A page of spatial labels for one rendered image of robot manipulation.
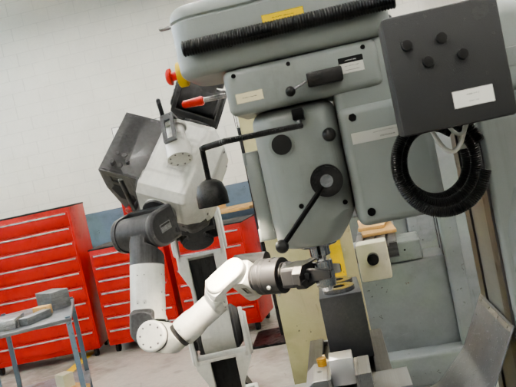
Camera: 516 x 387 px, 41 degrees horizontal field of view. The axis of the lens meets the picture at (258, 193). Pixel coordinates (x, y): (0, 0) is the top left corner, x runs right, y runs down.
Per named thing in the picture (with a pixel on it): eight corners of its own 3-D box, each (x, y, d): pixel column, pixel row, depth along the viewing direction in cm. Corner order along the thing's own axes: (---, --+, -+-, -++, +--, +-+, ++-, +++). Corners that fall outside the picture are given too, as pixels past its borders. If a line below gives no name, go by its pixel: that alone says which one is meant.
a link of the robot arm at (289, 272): (296, 259, 158) (253, 264, 164) (304, 300, 158) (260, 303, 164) (319, 247, 168) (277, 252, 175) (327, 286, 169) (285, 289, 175)
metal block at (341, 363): (333, 387, 152) (328, 361, 152) (333, 378, 158) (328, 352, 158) (357, 383, 152) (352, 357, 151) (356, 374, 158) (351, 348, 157)
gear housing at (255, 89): (229, 117, 149) (220, 71, 148) (243, 120, 173) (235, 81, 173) (385, 83, 145) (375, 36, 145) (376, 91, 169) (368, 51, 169)
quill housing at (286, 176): (276, 257, 152) (246, 114, 150) (282, 243, 172) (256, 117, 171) (362, 240, 150) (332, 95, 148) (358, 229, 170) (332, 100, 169)
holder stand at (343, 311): (332, 363, 194) (317, 294, 193) (330, 341, 215) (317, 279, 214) (375, 355, 192) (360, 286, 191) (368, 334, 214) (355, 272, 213)
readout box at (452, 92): (404, 137, 120) (380, 18, 119) (398, 137, 129) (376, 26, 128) (520, 113, 118) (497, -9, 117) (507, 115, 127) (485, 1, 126)
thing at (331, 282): (338, 281, 164) (333, 260, 163) (335, 286, 159) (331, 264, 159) (319, 284, 165) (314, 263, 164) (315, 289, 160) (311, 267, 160)
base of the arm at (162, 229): (127, 266, 187) (103, 236, 182) (147, 234, 196) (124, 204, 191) (169, 258, 179) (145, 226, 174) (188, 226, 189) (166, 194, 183)
